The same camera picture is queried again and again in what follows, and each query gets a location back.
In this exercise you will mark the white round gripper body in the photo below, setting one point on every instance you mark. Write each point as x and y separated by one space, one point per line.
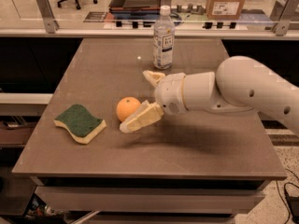
170 93

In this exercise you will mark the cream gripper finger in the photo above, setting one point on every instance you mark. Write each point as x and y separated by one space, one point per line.
153 77
147 114

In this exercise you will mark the orange fruit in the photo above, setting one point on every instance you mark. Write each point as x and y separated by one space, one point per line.
126 107

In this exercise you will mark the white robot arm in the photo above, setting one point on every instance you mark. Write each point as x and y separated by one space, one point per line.
239 84

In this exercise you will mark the green and yellow sponge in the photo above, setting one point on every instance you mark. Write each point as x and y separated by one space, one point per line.
80 123

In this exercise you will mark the clear plastic water bottle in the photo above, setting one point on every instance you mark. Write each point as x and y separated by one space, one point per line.
163 39

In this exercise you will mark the cardboard box with label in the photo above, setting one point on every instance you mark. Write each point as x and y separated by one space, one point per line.
224 9

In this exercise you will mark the grey metal bracket left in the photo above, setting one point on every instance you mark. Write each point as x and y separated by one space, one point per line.
50 24

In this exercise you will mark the grey metal bracket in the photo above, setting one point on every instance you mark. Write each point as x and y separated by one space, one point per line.
285 16
50 24

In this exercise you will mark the grey metal bracket right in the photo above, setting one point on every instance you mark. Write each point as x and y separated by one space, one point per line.
285 16

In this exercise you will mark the black power adapter with cable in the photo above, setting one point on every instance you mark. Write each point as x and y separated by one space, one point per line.
288 192

